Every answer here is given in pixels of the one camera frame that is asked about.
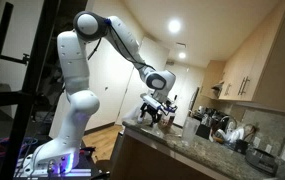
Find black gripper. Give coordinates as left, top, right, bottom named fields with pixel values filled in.
left=137, top=93, right=169, bottom=126

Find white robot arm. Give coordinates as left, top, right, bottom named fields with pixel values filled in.
left=25, top=11, right=176, bottom=174

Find robot base platform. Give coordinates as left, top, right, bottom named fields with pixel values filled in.
left=13, top=147, right=101, bottom=180

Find jar with blue lid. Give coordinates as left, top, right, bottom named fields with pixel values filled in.
left=159, top=110, right=176, bottom=128

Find white paper towel roll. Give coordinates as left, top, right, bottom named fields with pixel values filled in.
left=122, top=104, right=143, bottom=123

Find clear plastic pitcher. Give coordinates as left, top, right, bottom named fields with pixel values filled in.
left=182, top=117, right=200, bottom=144

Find black knife block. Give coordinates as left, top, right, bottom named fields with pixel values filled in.
left=196, top=124, right=211, bottom=139

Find kitchen sink faucet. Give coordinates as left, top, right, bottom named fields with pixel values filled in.
left=221, top=116, right=237, bottom=132

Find upper wooden cabinets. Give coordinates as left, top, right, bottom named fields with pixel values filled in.
left=200, top=0, right=285, bottom=112

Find black toaster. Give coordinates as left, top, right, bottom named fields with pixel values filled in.
left=245, top=148, right=278, bottom=177

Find black tripod stand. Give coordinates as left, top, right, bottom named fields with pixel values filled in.
left=0, top=0, right=61, bottom=180

